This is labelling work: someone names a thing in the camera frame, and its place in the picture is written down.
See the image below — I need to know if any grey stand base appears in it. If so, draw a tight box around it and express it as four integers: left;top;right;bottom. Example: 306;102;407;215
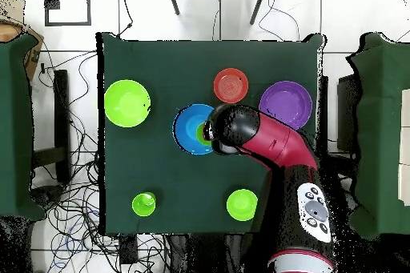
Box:
30;184;65;211

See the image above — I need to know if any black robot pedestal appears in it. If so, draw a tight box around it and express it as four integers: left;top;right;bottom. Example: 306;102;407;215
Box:
166;233;251;273

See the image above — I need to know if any large blue bowl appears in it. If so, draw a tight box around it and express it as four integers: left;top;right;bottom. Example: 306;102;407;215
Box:
171;102;216;156

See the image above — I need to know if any black tripod leg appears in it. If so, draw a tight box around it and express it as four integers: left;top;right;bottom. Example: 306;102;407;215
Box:
249;0;270;26
166;0;181;17

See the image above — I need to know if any small light green bowl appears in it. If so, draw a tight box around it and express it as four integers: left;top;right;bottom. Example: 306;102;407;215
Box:
226;188;259;222

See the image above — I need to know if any green cloth side table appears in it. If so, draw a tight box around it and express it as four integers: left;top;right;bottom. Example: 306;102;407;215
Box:
345;32;410;242
0;34;46;222

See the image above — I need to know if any black floor stand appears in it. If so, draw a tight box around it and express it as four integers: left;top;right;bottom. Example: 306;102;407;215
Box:
31;69;72;184

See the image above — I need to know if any large green bowl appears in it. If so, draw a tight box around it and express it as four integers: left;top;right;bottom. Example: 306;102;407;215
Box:
103;79;151;129

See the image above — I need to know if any brown cardboard box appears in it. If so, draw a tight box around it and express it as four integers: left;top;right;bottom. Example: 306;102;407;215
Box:
0;22;45;79

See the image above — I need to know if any dark green tablecloth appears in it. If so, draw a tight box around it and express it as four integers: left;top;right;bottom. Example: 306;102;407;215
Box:
96;31;325;235

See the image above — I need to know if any green stepped cup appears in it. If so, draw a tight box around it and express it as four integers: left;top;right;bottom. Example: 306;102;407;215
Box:
131;191;157;218

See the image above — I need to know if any purple bowl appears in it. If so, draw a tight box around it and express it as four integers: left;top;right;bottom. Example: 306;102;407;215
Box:
258;80;313;132

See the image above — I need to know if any black box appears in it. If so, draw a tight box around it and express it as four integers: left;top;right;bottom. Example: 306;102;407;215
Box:
336;74;361;154

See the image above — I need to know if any orange bowl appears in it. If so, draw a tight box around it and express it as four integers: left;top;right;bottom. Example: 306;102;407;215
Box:
213;67;250;105

